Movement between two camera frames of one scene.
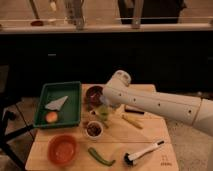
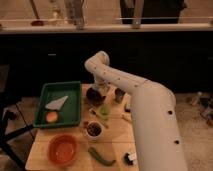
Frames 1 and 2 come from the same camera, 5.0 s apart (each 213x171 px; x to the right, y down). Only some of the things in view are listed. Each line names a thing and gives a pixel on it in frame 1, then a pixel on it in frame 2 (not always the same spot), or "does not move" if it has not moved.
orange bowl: (63, 150) does not move
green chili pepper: (105, 162) does not move
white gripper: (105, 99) → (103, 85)
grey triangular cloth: (56, 104) does not move
